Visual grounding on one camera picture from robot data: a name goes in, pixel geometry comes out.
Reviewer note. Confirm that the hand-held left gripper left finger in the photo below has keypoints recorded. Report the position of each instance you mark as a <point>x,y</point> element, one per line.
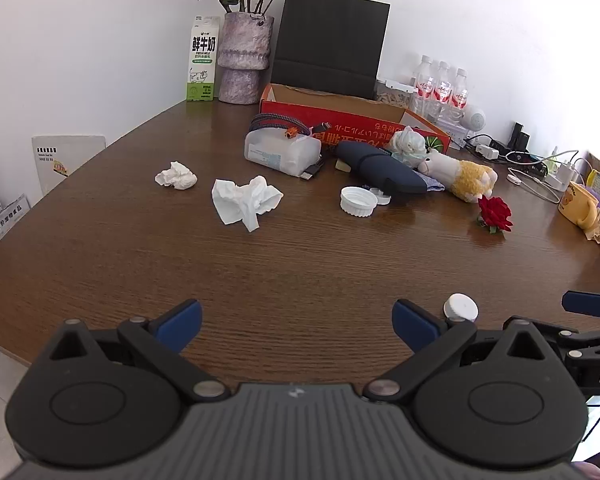
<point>180,327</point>

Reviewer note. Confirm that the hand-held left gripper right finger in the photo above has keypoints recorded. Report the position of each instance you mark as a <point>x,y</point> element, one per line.
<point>415,327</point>

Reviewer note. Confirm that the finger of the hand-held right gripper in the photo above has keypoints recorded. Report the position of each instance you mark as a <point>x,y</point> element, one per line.
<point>545,326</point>
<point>587,303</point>

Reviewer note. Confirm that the small white lid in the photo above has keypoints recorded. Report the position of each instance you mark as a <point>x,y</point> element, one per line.
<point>384,199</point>

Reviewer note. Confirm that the large white tissue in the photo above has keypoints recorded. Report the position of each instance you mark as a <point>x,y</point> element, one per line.
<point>245,200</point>

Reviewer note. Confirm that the small white tissue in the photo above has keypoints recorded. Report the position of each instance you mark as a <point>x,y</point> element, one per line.
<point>176,176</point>

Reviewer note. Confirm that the plush alpaca toy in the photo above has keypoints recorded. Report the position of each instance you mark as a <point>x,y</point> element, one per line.
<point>467,175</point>

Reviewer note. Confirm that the pale green bag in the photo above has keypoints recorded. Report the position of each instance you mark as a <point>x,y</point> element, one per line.
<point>407,142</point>

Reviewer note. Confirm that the translucent plastic box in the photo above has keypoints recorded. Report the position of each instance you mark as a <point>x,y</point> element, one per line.
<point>280,152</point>

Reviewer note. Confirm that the red cardboard box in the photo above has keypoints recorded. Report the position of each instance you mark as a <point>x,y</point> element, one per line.
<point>360,117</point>

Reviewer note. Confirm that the clear container of pellets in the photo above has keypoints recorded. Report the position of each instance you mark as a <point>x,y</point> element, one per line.
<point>395,94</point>

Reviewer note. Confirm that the white bottle cap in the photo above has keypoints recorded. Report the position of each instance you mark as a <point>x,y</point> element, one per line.
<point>461,305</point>

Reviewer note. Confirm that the yellow mug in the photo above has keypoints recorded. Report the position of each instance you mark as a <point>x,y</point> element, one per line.
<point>577,205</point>

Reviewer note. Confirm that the red rose flower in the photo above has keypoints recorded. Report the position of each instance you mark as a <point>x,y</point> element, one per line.
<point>495,212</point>

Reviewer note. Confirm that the white power strip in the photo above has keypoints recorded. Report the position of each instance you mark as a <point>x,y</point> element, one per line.
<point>562,177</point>

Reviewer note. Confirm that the wide white jar lid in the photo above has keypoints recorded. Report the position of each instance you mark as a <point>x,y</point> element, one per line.
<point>358,202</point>

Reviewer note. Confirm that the small green spray bottle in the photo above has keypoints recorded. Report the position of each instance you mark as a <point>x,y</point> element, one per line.
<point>556,157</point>

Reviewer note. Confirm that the beige eraser block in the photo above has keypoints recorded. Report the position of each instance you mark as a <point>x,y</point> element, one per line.
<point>342,165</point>

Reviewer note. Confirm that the black upright device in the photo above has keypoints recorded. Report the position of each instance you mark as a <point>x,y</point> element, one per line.
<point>520,136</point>

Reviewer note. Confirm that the white cube charger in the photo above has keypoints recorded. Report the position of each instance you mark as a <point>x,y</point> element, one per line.
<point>487,151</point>

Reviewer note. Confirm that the white printed tin box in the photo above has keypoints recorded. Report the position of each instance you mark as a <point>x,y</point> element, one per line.
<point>452,127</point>

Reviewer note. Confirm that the blue white packets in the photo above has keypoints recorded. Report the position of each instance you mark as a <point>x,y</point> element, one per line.
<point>2,227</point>

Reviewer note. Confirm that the white round robot speaker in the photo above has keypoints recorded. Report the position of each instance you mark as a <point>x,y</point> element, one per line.
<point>475,119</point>

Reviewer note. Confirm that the clear water bottle red label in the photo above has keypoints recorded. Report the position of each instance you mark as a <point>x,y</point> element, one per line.
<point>424,82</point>
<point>443,89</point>
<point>460,94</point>

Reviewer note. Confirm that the white green milk carton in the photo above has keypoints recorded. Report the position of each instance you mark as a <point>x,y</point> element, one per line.
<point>202,60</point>

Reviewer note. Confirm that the purple textured vase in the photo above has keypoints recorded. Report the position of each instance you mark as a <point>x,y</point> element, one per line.
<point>245,45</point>

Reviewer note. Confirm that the black paper bag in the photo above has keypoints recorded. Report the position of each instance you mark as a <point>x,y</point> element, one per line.
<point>330,35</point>

